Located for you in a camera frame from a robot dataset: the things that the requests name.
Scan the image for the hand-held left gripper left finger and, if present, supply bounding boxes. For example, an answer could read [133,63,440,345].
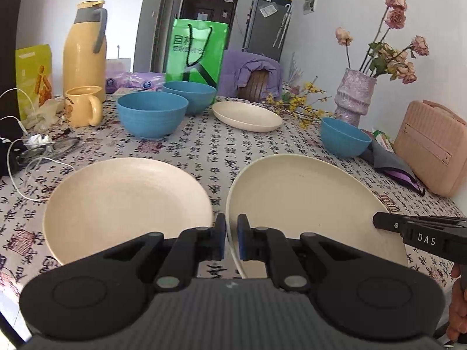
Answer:
[95,212,227,294]

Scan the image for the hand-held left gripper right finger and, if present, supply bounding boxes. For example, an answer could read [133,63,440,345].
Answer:
[237,213,369,294]

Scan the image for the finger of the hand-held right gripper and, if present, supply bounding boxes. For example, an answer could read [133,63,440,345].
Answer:
[373,211,404,232]

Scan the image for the cream plate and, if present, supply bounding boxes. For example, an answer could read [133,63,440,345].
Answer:
[43,157,213,265]
[212,101,283,132]
[225,154,408,279]

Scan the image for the blue bowl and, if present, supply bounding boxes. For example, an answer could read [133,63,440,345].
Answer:
[162,82,217,115]
[320,117,372,158]
[117,92,189,139]

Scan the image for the person's right hand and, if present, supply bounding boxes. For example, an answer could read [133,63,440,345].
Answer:
[447,263,467,343]

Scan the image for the grey and purple cloth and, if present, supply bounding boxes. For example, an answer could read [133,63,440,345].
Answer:
[359,139,427,195]

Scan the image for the green packet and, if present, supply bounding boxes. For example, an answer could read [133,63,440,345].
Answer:
[372,129,397,154]

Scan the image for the pink hard case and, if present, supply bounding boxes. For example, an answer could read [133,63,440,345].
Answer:
[393,100,467,197]

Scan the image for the calligraphy print tablecloth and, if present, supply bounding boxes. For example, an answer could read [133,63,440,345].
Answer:
[0,94,467,300]

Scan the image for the speckled purple vase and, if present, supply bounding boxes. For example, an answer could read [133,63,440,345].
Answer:
[334,68,377,127]

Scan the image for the yellow flower branches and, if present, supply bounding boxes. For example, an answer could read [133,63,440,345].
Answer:
[266,76,337,129]

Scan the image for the wooden chair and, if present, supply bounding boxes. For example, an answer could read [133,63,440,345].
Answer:
[247,69,270,102]

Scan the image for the purple chair cover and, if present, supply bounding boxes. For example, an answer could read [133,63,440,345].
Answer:
[218,50,284,103]

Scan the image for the purple tissue pack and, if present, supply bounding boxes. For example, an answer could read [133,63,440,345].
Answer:
[126,72,166,90]
[105,57,132,93]

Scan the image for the black eyeglasses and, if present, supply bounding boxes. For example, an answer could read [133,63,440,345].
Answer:
[18,136,84,163]

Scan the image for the green paper bag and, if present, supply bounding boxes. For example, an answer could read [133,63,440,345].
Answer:
[163,18,230,97]

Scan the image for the yellow mug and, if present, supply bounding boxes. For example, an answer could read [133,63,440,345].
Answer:
[65,85,104,128]

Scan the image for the dried pink roses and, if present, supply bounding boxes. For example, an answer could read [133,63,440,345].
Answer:
[336,0,430,85]

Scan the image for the grey refrigerator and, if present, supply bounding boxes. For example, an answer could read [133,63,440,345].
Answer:
[243,0,292,62]

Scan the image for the white gloves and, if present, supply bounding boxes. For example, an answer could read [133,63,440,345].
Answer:
[24,98,67,132]

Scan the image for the white umbrella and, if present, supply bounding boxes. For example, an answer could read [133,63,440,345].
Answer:
[276,3,293,49]

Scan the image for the yellow thermos jug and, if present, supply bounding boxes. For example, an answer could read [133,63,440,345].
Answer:
[63,1,108,103]

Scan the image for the dark brown door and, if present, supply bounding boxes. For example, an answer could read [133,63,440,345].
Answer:
[180,0,239,50]

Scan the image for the yellow snack box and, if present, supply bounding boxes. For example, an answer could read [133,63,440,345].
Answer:
[15,44,55,121]

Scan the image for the black panel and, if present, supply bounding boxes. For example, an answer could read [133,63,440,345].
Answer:
[0,0,23,143]

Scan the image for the white cable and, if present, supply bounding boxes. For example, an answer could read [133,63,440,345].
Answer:
[0,88,78,201]

